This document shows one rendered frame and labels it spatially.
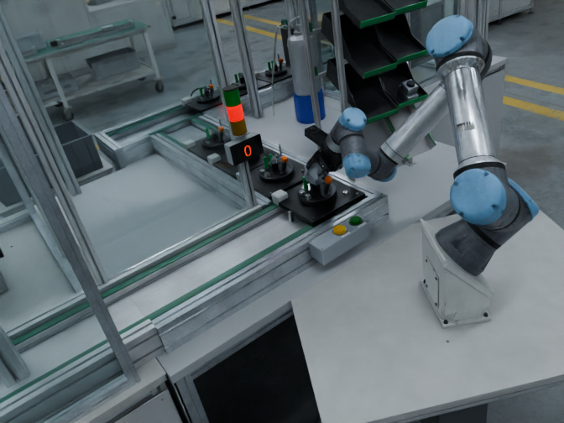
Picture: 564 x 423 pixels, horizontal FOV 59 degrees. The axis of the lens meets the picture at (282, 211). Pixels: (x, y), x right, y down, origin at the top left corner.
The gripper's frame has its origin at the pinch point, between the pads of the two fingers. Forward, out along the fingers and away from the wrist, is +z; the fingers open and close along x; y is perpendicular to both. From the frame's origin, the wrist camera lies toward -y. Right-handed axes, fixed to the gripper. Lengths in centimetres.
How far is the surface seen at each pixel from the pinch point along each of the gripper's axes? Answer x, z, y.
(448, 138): 132, 72, 0
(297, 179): 2.8, 18.2, -4.2
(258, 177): -6.4, 27.5, -14.8
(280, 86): 68, 86, -79
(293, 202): -8.7, 10.0, 5.2
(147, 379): -80, 2, 32
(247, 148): -19.1, -4.3, -15.1
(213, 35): -20, -29, -42
